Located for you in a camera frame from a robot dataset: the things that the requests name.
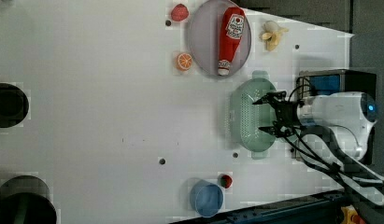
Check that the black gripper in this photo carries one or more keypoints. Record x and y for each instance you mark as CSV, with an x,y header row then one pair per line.
x,y
286,113

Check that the green plastic strainer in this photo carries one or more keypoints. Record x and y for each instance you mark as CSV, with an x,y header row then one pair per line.
x,y
246,118

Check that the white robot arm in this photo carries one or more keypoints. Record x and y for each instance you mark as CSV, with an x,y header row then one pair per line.
x,y
332,136

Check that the peeled toy banana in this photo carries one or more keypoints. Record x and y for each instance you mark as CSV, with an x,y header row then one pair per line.
x,y
272,34

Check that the red toy strawberry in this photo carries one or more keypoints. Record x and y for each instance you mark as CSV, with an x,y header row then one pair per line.
x,y
226,181

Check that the red ketchup bottle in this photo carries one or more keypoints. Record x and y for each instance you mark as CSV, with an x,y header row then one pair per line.
x,y
231,32

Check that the toy orange slice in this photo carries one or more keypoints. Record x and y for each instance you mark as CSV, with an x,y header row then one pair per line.
x,y
184,61

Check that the grey round plate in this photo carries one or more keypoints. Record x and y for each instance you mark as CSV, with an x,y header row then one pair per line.
x,y
204,37

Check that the blue plastic cup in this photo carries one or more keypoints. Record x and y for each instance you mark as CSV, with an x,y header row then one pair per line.
x,y
206,198

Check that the pink toy strawberry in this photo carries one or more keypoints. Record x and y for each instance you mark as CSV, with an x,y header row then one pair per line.
x,y
179,13

